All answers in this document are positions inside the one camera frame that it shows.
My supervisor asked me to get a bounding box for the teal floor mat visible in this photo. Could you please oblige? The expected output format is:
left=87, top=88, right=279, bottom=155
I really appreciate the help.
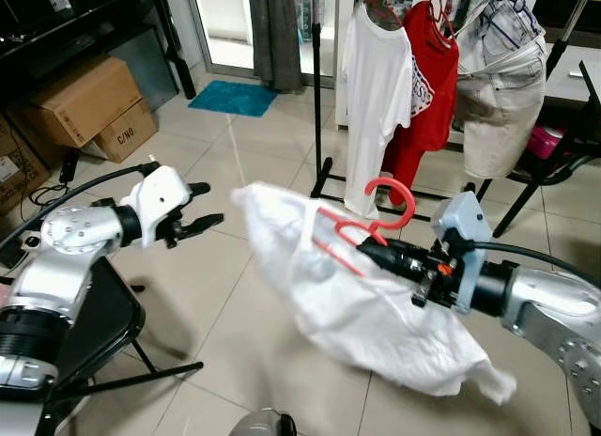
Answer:
left=188, top=79, right=280, bottom=118

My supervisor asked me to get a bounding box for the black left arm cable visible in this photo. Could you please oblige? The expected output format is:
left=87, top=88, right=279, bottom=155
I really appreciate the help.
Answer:
left=0, top=162, right=156, bottom=254

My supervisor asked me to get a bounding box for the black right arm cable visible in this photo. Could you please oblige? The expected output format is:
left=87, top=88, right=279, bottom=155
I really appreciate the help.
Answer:
left=465, top=241, right=601, bottom=291

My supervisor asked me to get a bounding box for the black power adapter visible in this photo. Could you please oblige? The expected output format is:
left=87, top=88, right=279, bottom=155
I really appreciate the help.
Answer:
left=58, top=149, right=81, bottom=185

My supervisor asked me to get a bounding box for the black folding chair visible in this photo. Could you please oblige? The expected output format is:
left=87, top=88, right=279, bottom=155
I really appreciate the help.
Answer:
left=38, top=256, right=205, bottom=432

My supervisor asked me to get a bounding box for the grey curtain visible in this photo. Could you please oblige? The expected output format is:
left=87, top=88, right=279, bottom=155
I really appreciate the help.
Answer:
left=246, top=0, right=304, bottom=92

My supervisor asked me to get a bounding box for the pale blue left wrist camera mount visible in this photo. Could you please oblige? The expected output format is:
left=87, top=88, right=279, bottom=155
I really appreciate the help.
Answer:
left=127, top=165, right=193, bottom=249

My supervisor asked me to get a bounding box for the small printed cardboard box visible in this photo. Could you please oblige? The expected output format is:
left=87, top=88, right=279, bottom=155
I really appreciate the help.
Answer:
left=91, top=98, right=159, bottom=164

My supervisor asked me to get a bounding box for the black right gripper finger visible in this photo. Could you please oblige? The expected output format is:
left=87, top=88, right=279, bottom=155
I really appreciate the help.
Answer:
left=368, top=256, right=419, bottom=279
left=360, top=241, right=419, bottom=264

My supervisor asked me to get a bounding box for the black desk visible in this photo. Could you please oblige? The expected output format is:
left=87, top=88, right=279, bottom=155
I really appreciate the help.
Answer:
left=0, top=0, right=198, bottom=108

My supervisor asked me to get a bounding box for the large closed cardboard box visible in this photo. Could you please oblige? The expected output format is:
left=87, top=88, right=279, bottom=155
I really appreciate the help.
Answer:
left=31, top=55, right=145, bottom=148

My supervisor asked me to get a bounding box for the light denim garment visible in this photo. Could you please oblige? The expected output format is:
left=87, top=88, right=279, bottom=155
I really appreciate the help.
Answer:
left=454, top=0, right=548, bottom=180

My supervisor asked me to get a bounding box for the pink bag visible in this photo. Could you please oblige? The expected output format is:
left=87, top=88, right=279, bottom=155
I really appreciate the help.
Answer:
left=528, top=124, right=567, bottom=162

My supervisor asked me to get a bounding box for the labelled cardboard box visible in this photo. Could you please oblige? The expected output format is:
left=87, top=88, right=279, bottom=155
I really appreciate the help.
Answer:
left=0, top=112, right=53, bottom=216

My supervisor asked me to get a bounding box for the silver robot leg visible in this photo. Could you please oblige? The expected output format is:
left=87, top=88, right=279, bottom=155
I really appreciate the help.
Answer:
left=228, top=408, right=299, bottom=436

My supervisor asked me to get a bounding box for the black garment rack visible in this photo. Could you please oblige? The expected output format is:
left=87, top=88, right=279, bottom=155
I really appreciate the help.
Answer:
left=308, top=0, right=601, bottom=240

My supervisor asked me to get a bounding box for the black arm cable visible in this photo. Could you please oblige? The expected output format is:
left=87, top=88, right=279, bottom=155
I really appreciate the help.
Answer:
left=465, top=241, right=601, bottom=291
left=0, top=162, right=156, bottom=254

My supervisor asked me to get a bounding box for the small grey dangling connector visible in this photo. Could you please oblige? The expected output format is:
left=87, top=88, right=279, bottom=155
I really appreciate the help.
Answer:
left=413, top=274, right=435, bottom=307

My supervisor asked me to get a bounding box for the plain white t-shirt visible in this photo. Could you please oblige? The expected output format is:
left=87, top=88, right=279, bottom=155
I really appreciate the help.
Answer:
left=338, top=4, right=416, bottom=219

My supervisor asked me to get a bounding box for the white t-shirt black print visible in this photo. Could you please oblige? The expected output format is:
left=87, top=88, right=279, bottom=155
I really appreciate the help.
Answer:
left=230, top=180, right=519, bottom=406

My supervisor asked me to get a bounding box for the red Guess t-shirt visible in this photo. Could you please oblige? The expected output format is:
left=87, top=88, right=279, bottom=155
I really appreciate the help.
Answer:
left=380, top=0, right=461, bottom=204

